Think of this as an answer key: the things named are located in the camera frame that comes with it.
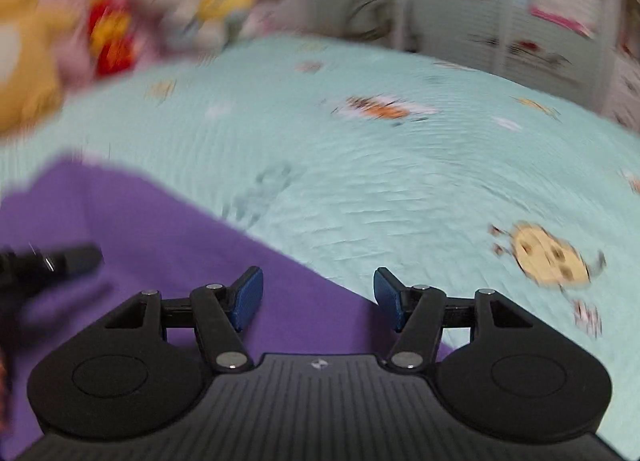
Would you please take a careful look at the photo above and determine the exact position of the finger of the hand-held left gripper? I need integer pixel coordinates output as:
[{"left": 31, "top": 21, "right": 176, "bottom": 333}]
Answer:
[{"left": 27, "top": 243, "right": 104, "bottom": 287}]

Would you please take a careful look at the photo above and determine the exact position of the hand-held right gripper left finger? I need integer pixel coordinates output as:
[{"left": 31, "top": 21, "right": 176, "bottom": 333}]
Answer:
[{"left": 102, "top": 266, "right": 264, "bottom": 373}]

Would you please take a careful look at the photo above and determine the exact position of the yellow bear plush toy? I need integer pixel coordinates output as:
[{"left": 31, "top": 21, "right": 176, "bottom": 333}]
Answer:
[{"left": 0, "top": 0, "right": 83, "bottom": 136}]

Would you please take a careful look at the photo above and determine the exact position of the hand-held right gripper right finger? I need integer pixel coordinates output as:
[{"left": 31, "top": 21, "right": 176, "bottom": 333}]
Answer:
[{"left": 373, "top": 267, "right": 533, "bottom": 373}]

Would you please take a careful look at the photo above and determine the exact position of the red and yellow plush toy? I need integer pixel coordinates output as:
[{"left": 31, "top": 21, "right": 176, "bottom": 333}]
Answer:
[{"left": 85, "top": 0, "right": 143, "bottom": 76}]

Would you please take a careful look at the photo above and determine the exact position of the small yellow plush toy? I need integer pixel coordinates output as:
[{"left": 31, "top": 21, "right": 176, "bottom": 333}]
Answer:
[{"left": 197, "top": 0, "right": 258, "bottom": 22}]

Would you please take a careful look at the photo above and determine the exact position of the purple t-shirt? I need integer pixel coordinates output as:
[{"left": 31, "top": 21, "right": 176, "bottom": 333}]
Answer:
[{"left": 0, "top": 156, "right": 453, "bottom": 461}]

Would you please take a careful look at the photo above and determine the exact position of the pink floral pillow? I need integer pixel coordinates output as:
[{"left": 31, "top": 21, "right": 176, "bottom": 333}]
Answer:
[{"left": 50, "top": 0, "right": 166, "bottom": 92}]

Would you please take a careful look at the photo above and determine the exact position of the grey sliding-door wardrobe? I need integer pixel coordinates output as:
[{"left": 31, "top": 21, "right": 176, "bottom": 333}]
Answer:
[{"left": 270, "top": 0, "right": 640, "bottom": 126}]

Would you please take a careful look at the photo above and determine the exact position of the bee-print quilted bedspread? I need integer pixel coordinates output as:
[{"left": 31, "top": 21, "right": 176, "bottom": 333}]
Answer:
[{"left": 0, "top": 33, "right": 640, "bottom": 457}]

